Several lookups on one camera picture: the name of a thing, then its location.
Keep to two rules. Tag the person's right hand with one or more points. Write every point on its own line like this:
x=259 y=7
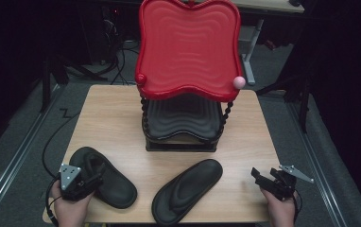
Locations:
x=279 y=211

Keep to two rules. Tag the beige desk top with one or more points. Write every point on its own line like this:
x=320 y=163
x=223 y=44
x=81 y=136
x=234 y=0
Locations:
x=263 y=5

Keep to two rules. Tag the black slipper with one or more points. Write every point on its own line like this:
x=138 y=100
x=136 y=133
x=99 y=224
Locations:
x=185 y=192
x=118 y=189

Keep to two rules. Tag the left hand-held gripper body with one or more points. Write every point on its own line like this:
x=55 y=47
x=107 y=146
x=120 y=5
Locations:
x=70 y=176

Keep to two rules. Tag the grey metal desk leg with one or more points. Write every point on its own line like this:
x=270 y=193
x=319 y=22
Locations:
x=249 y=63

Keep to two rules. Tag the black metal stand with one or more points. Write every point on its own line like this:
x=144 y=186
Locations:
x=304 y=104
x=46 y=85

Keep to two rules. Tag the metal floor rail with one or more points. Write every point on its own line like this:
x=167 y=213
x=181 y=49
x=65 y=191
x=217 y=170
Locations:
x=317 y=164
x=18 y=157

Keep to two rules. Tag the person's left hand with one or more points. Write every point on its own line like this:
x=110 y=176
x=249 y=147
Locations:
x=71 y=211

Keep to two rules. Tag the red and black shoe rack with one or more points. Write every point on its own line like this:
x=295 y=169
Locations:
x=188 y=47

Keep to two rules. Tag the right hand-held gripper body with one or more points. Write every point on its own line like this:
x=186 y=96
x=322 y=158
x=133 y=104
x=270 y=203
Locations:
x=282 y=187

